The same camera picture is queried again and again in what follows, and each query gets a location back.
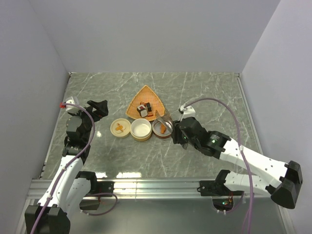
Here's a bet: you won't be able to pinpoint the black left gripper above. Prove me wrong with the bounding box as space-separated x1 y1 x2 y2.
70 100 108 142

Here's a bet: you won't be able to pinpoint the orange fried shrimp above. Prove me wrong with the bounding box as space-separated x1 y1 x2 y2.
160 124 167 134

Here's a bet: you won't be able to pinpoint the metal tongs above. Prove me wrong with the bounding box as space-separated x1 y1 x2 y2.
155 108 173 132

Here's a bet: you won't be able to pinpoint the sushi roll white centre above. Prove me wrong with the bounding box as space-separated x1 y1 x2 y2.
138 109 148 118

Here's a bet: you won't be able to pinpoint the sushi roll red centre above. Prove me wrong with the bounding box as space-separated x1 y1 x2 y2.
137 104 146 112

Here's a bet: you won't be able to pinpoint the sushi roll green centre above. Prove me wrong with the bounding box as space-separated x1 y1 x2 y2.
145 102 152 112

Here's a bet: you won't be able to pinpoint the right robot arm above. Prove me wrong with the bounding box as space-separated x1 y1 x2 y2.
172 117 303 209

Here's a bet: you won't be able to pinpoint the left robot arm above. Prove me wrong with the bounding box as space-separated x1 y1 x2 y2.
24 100 109 234

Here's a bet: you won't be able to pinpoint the red bowl silver inside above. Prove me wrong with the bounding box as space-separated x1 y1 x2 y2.
152 119 171 139

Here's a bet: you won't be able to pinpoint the woven bamboo tray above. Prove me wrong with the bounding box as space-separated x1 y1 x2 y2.
125 85 165 121

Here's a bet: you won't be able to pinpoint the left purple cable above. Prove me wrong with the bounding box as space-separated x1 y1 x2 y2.
29 103 118 234

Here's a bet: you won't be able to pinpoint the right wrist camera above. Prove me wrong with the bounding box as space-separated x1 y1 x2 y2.
178 105 195 121

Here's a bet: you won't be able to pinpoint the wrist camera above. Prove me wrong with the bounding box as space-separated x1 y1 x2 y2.
178 105 195 121
62 96 79 115

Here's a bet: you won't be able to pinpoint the cream lid with orange handle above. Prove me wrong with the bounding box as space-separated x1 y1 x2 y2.
110 118 131 138

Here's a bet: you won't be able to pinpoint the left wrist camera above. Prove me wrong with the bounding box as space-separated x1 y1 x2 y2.
62 96 79 115

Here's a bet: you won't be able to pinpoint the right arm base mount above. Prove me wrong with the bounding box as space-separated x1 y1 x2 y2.
196 180 244 214

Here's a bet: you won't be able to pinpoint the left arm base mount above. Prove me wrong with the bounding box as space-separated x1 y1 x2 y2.
79 181 115 211

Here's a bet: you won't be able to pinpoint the aluminium front rail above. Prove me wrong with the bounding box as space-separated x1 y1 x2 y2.
26 177 285 199

